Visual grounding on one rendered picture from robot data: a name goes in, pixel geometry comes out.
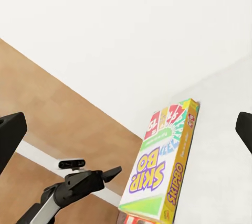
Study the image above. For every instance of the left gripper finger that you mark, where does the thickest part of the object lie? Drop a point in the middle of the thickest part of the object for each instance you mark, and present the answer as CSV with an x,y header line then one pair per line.
x,y
109,174
76,180

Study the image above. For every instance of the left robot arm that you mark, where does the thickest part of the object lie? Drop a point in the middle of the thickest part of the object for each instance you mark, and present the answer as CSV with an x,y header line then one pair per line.
x,y
79,184

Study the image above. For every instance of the board game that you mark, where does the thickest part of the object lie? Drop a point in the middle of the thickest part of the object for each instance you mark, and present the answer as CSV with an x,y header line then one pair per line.
x,y
153,187

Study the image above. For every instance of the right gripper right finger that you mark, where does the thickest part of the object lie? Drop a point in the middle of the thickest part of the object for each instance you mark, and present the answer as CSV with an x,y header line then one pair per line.
x,y
244,128

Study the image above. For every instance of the desk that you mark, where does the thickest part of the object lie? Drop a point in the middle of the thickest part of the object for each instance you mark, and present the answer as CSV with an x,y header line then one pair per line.
x,y
216,186

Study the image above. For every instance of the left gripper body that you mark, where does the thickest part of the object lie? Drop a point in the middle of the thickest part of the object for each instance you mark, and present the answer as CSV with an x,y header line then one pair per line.
x,y
93,183

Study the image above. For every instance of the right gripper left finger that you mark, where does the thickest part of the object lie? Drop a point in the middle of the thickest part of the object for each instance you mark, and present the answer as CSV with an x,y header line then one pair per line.
x,y
12,130

